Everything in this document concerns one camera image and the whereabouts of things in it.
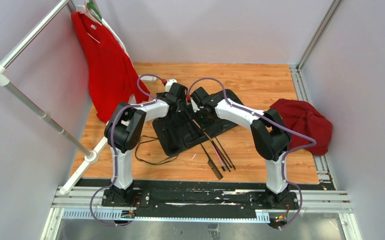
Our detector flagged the black makeup brush roll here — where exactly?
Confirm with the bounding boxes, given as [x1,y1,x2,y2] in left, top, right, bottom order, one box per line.
[152,90,237,157]

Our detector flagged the black angled brush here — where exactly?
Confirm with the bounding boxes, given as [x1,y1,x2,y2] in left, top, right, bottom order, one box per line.
[192,120,234,172]

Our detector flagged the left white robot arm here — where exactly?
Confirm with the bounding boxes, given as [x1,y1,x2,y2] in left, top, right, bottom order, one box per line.
[104,82,188,207]

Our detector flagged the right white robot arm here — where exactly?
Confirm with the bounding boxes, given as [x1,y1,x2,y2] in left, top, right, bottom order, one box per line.
[187,87,291,209]

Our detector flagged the thin black eyeliner brush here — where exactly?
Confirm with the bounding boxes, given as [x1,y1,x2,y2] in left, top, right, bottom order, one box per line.
[214,137,236,170]

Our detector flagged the black comb brush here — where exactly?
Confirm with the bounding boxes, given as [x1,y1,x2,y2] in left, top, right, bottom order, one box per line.
[200,144,223,180]

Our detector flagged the red hanging shirt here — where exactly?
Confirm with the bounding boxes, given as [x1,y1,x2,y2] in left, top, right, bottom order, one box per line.
[71,12,150,123]

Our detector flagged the dark red crumpled cloth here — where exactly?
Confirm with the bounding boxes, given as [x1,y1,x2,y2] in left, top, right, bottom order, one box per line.
[270,98,333,156]

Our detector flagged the metal clothes rack pole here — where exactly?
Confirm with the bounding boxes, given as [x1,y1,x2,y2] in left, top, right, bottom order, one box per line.
[0,0,91,195]

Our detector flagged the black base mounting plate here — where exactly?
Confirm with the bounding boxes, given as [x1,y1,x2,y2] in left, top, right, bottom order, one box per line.
[101,180,300,219]

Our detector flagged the green white hangers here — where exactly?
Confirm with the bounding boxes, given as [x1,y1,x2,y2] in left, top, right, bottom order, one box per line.
[75,0,103,25]

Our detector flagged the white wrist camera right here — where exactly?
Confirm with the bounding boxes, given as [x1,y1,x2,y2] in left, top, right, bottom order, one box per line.
[186,95,200,113]

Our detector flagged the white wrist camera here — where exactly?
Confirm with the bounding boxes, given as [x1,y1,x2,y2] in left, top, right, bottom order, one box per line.
[186,95,200,113]
[163,78,177,92]

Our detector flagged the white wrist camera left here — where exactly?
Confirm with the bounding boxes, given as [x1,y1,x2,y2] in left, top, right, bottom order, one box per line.
[163,78,177,92]

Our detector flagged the black tie cord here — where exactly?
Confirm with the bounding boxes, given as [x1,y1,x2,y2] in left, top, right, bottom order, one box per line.
[134,135,179,166]

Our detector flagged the pink handled makeup brush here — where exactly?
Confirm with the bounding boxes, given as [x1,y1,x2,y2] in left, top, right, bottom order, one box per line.
[213,146,226,172]

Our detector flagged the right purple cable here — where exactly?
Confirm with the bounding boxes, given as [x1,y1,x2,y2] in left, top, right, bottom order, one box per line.
[186,77,318,229]

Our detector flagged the aluminium frame post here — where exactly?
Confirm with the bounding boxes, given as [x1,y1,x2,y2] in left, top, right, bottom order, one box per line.
[296,0,343,72]

